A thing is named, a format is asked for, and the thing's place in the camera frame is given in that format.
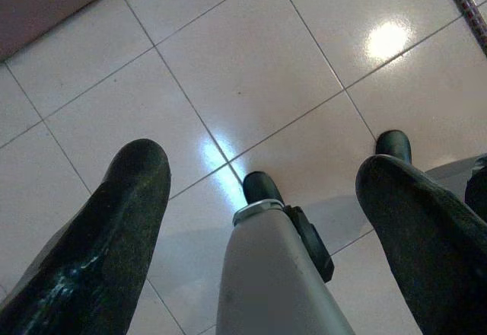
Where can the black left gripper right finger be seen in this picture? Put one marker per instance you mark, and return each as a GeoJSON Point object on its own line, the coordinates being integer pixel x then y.
{"type": "Point", "coordinates": [430, 251]}

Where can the black left robot foot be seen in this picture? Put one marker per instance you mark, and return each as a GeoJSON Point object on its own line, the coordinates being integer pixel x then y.
{"type": "Point", "coordinates": [260, 188]}

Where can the silver left robot leg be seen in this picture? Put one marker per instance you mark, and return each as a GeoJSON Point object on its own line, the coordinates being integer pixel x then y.
{"type": "Point", "coordinates": [266, 278]}

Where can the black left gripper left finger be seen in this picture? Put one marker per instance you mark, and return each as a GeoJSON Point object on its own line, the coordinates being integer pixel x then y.
{"type": "Point", "coordinates": [95, 243]}

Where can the silver right robot leg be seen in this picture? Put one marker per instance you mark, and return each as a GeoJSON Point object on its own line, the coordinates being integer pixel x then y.
{"type": "Point", "coordinates": [449, 169]}

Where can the black robot foot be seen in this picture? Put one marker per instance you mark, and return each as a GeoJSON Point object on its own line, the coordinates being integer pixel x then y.
{"type": "Point", "coordinates": [393, 144]}
{"type": "Point", "coordinates": [260, 188]}

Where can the black right robot foot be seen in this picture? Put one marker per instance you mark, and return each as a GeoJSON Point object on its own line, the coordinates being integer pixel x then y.
{"type": "Point", "coordinates": [393, 144]}

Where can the silver robot leg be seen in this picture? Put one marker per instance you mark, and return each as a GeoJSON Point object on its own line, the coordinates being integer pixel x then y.
{"type": "Point", "coordinates": [266, 278]}
{"type": "Point", "coordinates": [449, 169]}

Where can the brown cardboard box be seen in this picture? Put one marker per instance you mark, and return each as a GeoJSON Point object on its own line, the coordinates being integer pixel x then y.
{"type": "Point", "coordinates": [42, 7]}

